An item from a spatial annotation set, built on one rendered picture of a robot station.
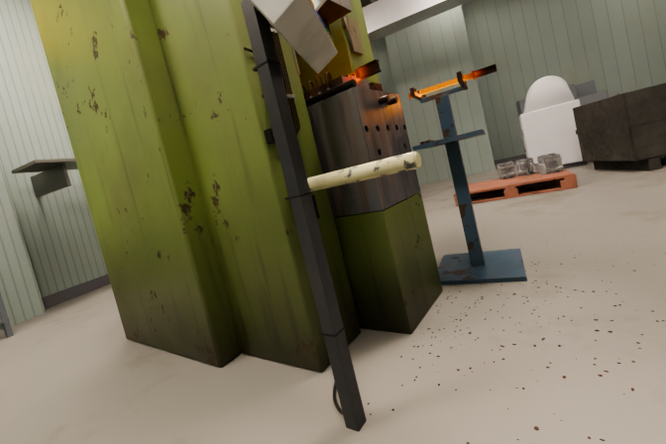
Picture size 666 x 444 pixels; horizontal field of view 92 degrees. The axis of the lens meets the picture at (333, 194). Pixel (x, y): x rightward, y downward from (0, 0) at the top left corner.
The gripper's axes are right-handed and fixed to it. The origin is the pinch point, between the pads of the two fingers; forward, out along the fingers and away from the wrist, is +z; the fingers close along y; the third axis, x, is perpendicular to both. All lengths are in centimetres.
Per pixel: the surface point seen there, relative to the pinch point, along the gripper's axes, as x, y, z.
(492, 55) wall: -22, 683, -285
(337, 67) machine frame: 9, 76, 3
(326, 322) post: -61, -11, 53
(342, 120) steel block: -19.6, 32.8, 17.9
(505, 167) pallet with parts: -135, 311, -68
